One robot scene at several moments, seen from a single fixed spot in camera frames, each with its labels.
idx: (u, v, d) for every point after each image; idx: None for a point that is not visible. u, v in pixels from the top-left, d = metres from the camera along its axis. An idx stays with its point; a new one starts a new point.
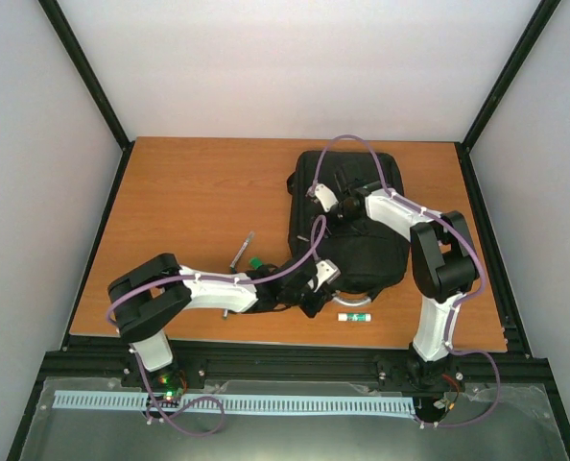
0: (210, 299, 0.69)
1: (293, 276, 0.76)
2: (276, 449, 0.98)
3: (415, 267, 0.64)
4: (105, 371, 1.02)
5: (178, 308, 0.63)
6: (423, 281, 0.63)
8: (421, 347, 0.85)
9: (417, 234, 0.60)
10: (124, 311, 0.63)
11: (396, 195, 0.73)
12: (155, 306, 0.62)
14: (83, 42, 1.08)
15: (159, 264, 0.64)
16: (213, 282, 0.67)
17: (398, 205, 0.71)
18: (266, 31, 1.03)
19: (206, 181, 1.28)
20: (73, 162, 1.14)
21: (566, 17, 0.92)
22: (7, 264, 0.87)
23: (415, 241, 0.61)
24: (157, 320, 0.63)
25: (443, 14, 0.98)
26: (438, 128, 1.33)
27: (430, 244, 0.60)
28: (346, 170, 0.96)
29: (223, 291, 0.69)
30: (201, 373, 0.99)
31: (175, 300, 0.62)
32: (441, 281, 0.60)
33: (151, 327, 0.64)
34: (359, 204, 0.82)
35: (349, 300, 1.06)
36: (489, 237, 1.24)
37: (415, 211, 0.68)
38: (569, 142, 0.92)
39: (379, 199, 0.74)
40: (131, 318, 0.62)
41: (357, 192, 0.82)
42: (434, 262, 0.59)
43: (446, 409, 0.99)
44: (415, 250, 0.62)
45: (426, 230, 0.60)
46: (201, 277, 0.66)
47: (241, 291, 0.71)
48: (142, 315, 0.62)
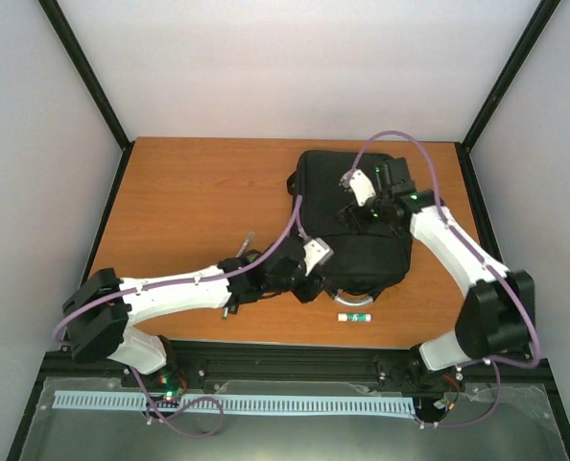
0: (168, 305, 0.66)
1: (275, 262, 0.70)
2: (276, 449, 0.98)
3: (462, 321, 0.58)
4: (105, 372, 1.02)
5: (118, 328, 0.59)
6: (467, 338, 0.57)
8: (430, 357, 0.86)
9: (477, 297, 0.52)
10: (72, 333, 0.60)
11: (453, 224, 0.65)
12: (95, 327, 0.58)
14: (83, 42, 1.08)
15: (98, 282, 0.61)
16: (165, 288, 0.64)
17: (455, 238, 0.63)
18: (266, 32, 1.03)
19: (206, 181, 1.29)
20: (73, 162, 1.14)
21: (566, 17, 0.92)
22: (7, 264, 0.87)
23: (472, 302, 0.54)
24: (103, 341, 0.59)
25: (443, 14, 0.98)
26: (438, 127, 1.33)
27: (488, 311, 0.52)
28: (393, 165, 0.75)
29: (181, 295, 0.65)
30: (201, 374, 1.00)
31: (108, 321, 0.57)
32: (490, 347, 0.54)
33: (99, 349, 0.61)
34: (403, 214, 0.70)
35: (352, 301, 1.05)
36: (489, 238, 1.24)
37: (478, 260, 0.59)
38: (569, 142, 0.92)
39: (431, 225, 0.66)
40: (78, 341, 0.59)
41: (403, 202, 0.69)
42: (488, 328, 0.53)
43: (446, 409, 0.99)
44: (470, 308, 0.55)
45: (486, 292, 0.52)
46: (145, 287, 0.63)
47: (205, 289, 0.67)
48: (84, 337, 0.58)
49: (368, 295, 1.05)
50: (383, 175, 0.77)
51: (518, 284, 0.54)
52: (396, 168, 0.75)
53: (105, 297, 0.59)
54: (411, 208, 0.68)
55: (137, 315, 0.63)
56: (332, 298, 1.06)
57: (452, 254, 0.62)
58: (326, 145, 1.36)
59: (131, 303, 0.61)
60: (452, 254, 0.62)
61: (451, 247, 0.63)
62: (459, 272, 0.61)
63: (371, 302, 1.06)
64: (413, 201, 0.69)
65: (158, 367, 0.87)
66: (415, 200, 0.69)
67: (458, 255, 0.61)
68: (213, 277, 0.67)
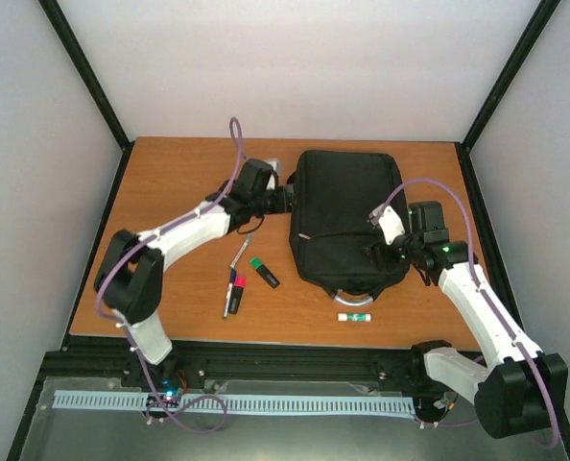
0: (184, 245, 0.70)
1: (252, 179, 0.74)
2: (276, 450, 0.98)
3: (482, 391, 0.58)
4: (105, 372, 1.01)
5: (159, 269, 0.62)
6: (485, 410, 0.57)
8: (434, 369, 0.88)
9: (503, 377, 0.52)
10: (115, 300, 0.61)
11: (485, 287, 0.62)
12: (139, 278, 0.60)
14: (83, 41, 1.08)
15: (118, 244, 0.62)
16: (178, 230, 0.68)
17: (486, 305, 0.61)
18: (265, 32, 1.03)
19: (206, 181, 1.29)
20: (73, 161, 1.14)
21: (565, 17, 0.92)
22: (7, 263, 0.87)
23: (497, 378, 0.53)
24: (151, 286, 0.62)
25: (443, 15, 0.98)
26: (438, 128, 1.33)
27: (513, 393, 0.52)
28: (428, 210, 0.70)
29: (193, 230, 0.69)
30: (201, 374, 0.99)
31: (150, 263, 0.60)
32: (510, 425, 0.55)
33: (147, 299, 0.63)
34: (432, 264, 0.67)
35: (352, 301, 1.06)
36: (489, 237, 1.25)
37: (509, 333, 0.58)
38: (569, 142, 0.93)
39: (462, 284, 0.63)
40: (128, 297, 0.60)
41: (436, 254, 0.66)
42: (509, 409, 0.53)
43: (446, 408, 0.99)
44: (493, 383, 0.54)
45: (513, 375, 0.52)
46: (161, 230, 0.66)
47: (207, 221, 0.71)
48: (133, 293, 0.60)
49: (368, 295, 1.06)
50: (415, 217, 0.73)
51: (549, 371, 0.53)
52: (431, 213, 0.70)
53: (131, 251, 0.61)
54: (440, 261, 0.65)
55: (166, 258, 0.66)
56: (332, 298, 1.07)
57: (481, 324, 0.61)
58: (326, 144, 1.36)
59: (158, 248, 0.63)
60: (482, 324, 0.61)
61: (482, 316, 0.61)
62: (486, 342, 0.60)
63: (371, 302, 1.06)
64: (445, 254, 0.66)
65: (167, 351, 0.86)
66: (446, 252, 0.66)
67: (487, 327, 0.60)
68: (208, 206, 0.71)
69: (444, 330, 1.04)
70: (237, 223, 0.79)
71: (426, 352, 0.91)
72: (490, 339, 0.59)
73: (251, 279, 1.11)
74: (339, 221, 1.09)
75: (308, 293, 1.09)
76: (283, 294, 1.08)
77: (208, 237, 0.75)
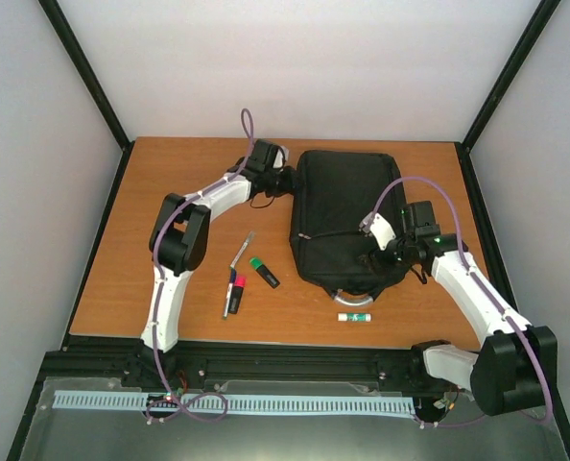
0: (220, 206, 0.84)
1: (265, 152, 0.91)
2: (277, 449, 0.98)
3: (478, 371, 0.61)
4: (105, 371, 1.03)
5: (207, 222, 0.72)
6: (483, 388, 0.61)
8: (432, 364, 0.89)
9: (493, 349, 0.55)
10: (171, 252, 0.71)
11: (473, 270, 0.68)
12: (193, 230, 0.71)
14: (83, 42, 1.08)
15: (169, 205, 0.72)
16: (215, 192, 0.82)
17: (475, 285, 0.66)
18: (265, 31, 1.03)
19: (207, 181, 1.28)
20: (73, 160, 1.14)
21: (566, 17, 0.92)
22: (7, 263, 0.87)
23: (489, 352, 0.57)
24: (201, 240, 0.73)
25: (443, 13, 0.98)
26: (438, 128, 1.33)
27: (506, 364, 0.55)
28: (418, 207, 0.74)
29: (226, 193, 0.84)
30: (201, 374, 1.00)
31: (202, 215, 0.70)
32: (506, 400, 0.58)
33: (198, 250, 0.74)
34: (425, 254, 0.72)
35: (352, 301, 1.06)
36: (489, 238, 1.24)
37: (497, 310, 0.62)
38: (569, 141, 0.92)
39: (452, 270, 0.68)
40: (180, 250, 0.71)
41: (427, 243, 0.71)
42: (505, 382, 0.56)
43: (445, 408, 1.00)
44: (486, 357, 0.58)
45: (504, 345, 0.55)
46: (203, 193, 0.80)
47: (236, 186, 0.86)
48: (189, 244, 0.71)
49: (368, 295, 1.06)
50: (406, 216, 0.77)
51: (537, 342, 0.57)
52: (422, 210, 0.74)
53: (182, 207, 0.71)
54: (433, 251, 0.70)
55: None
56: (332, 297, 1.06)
57: (472, 303, 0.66)
58: (326, 145, 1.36)
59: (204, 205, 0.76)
60: (473, 302, 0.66)
61: (473, 295, 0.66)
62: (479, 319, 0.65)
63: (371, 302, 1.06)
64: (436, 241, 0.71)
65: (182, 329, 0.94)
66: (439, 242, 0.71)
67: (479, 305, 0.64)
68: (233, 176, 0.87)
69: (443, 331, 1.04)
70: (253, 191, 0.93)
71: (426, 350, 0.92)
72: (481, 316, 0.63)
73: (251, 279, 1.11)
74: (338, 220, 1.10)
75: (309, 292, 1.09)
76: (283, 295, 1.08)
77: (233, 203, 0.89)
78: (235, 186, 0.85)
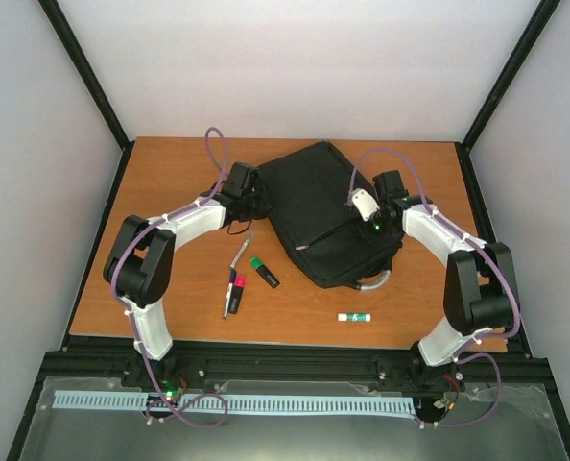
0: (187, 232, 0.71)
1: (245, 174, 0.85)
2: (277, 449, 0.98)
3: (450, 294, 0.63)
4: (105, 372, 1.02)
5: (171, 249, 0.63)
6: (455, 309, 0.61)
8: (427, 351, 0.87)
9: (455, 261, 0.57)
10: (128, 282, 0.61)
11: (438, 215, 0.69)
12: (154, 257, 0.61)
14: (83, 43, 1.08)
15: (129, 228, 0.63)
16: (183, 217, 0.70)
17: (438, 223, 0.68)
18: (265, 31, 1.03)
19: (205, 181, 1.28)
20: (72, 160, 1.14)
21: (566, 17, 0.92)
22: (7, 263, 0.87)
23: (453, 268, 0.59)
24: (163, 270, 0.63)
25: (444, 13, 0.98)
26: (439, 127, 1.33)
27: (466, 272, 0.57)
28: (386, 176, 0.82)
29: (197, 217, 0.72)
30: (201, 374, 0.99)
31: (164, 242, 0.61)
32: (474, 317, 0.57)
33: (160, 279, 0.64)
34: (396, 214, 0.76)
35: (372, 283, 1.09)
36: (489, 238, 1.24)
37: (456, 235, 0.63)
38: (569, 141, 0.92)
39: (417, 215, 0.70)
40: (138, 279, 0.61)
41: (394, 203, 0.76)
42: (468, 295, 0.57)
43: (446, 408, 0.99)
44: (452, 276, 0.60)
45: (464, 257, 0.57)
46: (169, 218, 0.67)
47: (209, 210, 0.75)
48: (149, 273, 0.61)
49: (385, 272, 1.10)
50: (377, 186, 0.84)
51: (496, 255, 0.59)
52: (389, 178, 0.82)
53: (144, 231, 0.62)
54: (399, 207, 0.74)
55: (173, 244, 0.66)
56: (356, 289, 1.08)
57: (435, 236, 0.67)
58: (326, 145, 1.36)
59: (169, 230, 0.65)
60: (437, 235, 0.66)
61: (436, 230, 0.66)
62: (443, 250, 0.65)
63: (390, 275, 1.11)
64: (403, 200, 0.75)
65: (167, 350, 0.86)
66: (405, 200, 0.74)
67: (440, 235, 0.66)
68: (207, 198, 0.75)
69: None
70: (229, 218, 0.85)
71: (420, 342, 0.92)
72: (444, 243, 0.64)
73: (250, 279, 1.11)
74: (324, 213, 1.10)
75: (308, 292, 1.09)
76: (283, 294, 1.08)
77: (204, 229, 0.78)
78: (206, 210, 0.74)
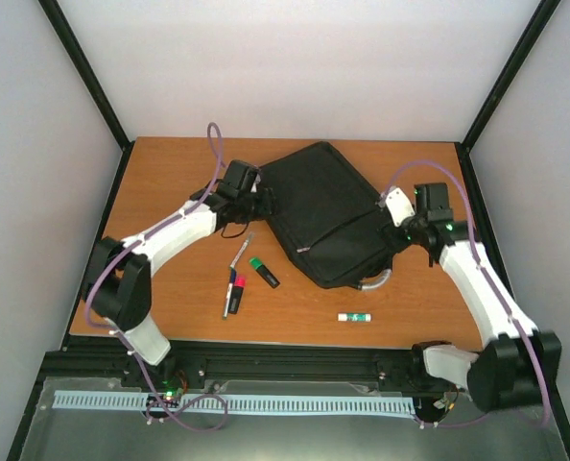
0: (173, 246, 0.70)
1: (241, 174, 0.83)
2: (277, 449, 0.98)
3: (479, 365, 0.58)
4: (105, 372, 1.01)
5: (145, 276, 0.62)
6: (480, 380, 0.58)
8: (431, 361, 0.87)
9: (495, 349, 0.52)
10: (105, 306, 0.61)
11: (485, 266, 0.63)
12: (127, 283, 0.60)
14: (83, 43, 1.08)
15: (102, 252, 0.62)
16: (164, 231, 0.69)
17: (486, 280, 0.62)
18: (264, 31, 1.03)
19: (205, 181, 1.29)
20: (72, 160, 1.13)
21: (566, 17, 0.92)
22: (7, 263, 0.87)
23: (490, 351, 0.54)
24: (137, 294, 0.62)
25: (443, 13, 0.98)
26: (438, 127, 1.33)
27: (506, 369, 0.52)
28: (431, 190, 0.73)
29: (179, 230, 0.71)
30: (201, 374, 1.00)
31: (136, 270, 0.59)
32: (501, 401, 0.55)
33: (136, 303, 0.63)
34: (435, 241, 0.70)
35: (373, 282, 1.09)
36: (489, 238, 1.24)
37: (506, 312, 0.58)
38: (569, 140, 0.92)
39: (464, 265, 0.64)
40: (114, 304, 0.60)
41: (435, 229, 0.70)
42: (503, 385, 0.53)
43: (446, 409, 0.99)
44: (487, 356, 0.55)
45: (507, 348, 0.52)
46: (146, 237, 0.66)
47: (195, 220, 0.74)
48: (123, 299, 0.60)
49: (386, 271, 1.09)
50: (419, 198, 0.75)
51: (543, 348, 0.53)
52: (435, 192, 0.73)
53: (115, 258, 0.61)
54: (443, 238, 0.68)
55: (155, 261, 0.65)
56: (357, 288, 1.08)
57: (479, 300, 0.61)
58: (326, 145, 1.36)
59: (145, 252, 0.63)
60: (477, 294, 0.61)
61: (479, 288, 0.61)
62: (483, 316, 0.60)
63: (390, 274, 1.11)
64: (449, 230, 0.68)
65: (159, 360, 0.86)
66: (449, 230, 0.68)
67: (486, 302, 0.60)
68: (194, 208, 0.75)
69: (443, 331, 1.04)
70: (224, 220, 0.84)
71: (424, 350, 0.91)
72: (486, 314, 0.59)
73: (250, 279, 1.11)
74: (322, 214, 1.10)
75: (308, 292, 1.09)
76: (283, 295, 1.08)
77: (194, 239, 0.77)
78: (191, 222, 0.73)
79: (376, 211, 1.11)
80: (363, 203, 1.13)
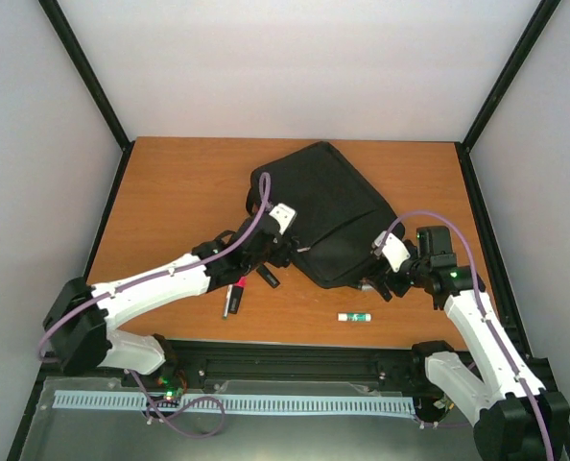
0: (149, 302, 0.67)
1: (252, 238, 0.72)
2: (277, 449, 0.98)
3: (483, 423, 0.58)
4: (105, 372, 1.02)
5: (100, 333, 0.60)
6: (484, 437, 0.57)
8: (434, 376, 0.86)
9: (502, 411, 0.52)
10: (57, 348, 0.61)
11: (489, 319, 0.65)
12: (77, 337, 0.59)
14: (83, 42, 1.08)
15: (70, 293, 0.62)
16: (142, 286, 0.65)
17: (489, 331, 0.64)
18: (264, 30, 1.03)
19: (205, 181, 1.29)
20: (72, 159, 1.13)
21: (566, 16, 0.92)
22: (7, 262, 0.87)
23: (497, 413, 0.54)
24: (88, 349, 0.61)
25: (443, 13, 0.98)
26: (439, 127, 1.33)
27: (512, 430, 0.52)
28: (436, 234, 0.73)
29: (160, 290, 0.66)
30: (201, 374, 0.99)
31: (90, 328, 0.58)
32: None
33: (86, 355, 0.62)
34: (439, 287, 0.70)
35: None
36: (489, 238, 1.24)
37: (512, 369, 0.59)
38: (569, 139, 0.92)
39: (467, 314, 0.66)
40: (64, 351, 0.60)
41: (439, 274, 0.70)
42: (510, 445, 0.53)
43: (446, 409, 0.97)
44: (493, 417, 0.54)
45: (514, 409, 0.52)
46: (118, 288, 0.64)
47: (182, 279, 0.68)
48: (70, 350, 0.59)
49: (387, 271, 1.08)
50: (422, 241, 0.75)
51: (550, 408, 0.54)
52: (439, 237, 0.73)
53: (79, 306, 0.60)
54: (447, 287, 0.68)
55: (119, 317, 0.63)
56: (357, 288, 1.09)
57: (485, 353, 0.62)
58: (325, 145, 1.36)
59: (107, 307, 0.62)
60: (484, 351, 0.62)
61: (486, 345, 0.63)
62: (487, 371, 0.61)
63: None
64: (453, 275, 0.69)
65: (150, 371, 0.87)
66: (455, 277, 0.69)
67: (491, 356, 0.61)
68: (187, 266, 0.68)
69: (443, 331, 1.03)
70: (219, 281, 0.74)
71: (428, 356, 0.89)
72: (493, 373, 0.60)
73: (250, 279, 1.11)
74: (322, 214, 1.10)
75: (308, 293, 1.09)
76: (282, 295, 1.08)
77: (182, 295, 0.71)
78: (177, 279, 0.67)
79: (376, 210, 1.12)
80: (361, 201, 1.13)
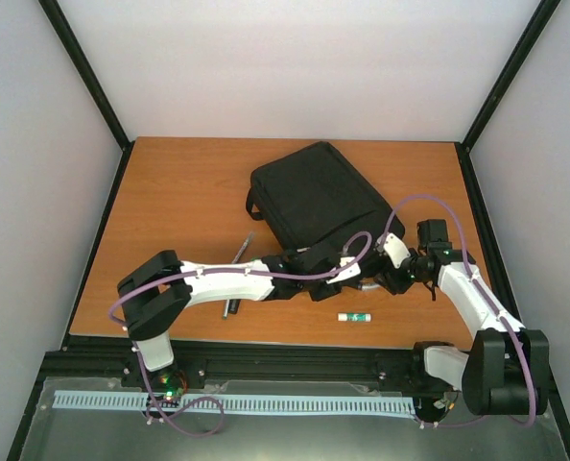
0: (222, 292, 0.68)
1: (317, 262, 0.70)
2: (277, 449, 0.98)
3: (469, 368, 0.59)
4: (105, 372, 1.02)
5: (178, 307, 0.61)
6: (470, 382, 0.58)
8: (431, 360, 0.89)
9: (483, 341, 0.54)
10: (130, 310, 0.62)
11: (476, 278, 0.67)
12: (158, 306, 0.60)
14: (83, 43, 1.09)
15: (159, 262, 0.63)
16: (223, 276, 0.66)
17: (476, 290, 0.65)
18: (264, 30, 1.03)
19: (205, 181, 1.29)
20: (71, 158, 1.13)
21: (566, 16, 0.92)
22: (6, 261, 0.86)
23: (479, 347, 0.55)
24: (160, 320, 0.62)
25: (442, 13, 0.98)
26: (439, 127, 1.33)
27: (493, 361, 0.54)
28: (433, 226, 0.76)
29: (234, 284, 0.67)
30: (201, 374, 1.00)
31: (174, 300, 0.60)
32: (492, 400, 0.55)
33: (155, 325, 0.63)
34: (434, 265, 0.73)
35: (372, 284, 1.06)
36: (489, 238, 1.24)
37: (491, 310, 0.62)
38: (569, 139, 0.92)
39: (457, 275, 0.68)
40: (137, 317, 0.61)
41: (435, 254, 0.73)
42: (491, 380, 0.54)
43: (446, 409, 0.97)
44: (475, 353, 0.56)
45: (493, 338, 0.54)
46: (203, 271, 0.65)
47: (254, 280, 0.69)
48: (146, 315, 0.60)
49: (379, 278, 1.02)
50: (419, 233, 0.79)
51: (531, 344, 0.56)
52: (436, 226, 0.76)
53: (167, 278, 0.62)
54: (440, 260, 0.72)
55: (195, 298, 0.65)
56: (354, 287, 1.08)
57: (469, 303, 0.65)
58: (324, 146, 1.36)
59: (192, 284, 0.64)
60: (469, 302, 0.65)
61: (470, 297, 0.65)
62: (473, 318, 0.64)
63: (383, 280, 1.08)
64: (444, 252, 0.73)
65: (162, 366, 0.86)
66: (447, 254, 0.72)
67: (475, 303, 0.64)
68: (264, 271, 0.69)
69: (444, 331, 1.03)
70: (276, 294, 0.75)
71: (426, 350, 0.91)
72: (477, 317, 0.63)
73: None
74: (321, 214, 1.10)
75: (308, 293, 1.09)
76: None
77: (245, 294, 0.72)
78: (249, 280, 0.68)
79: (376, 210, 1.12)
80: (361, 202, 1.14)
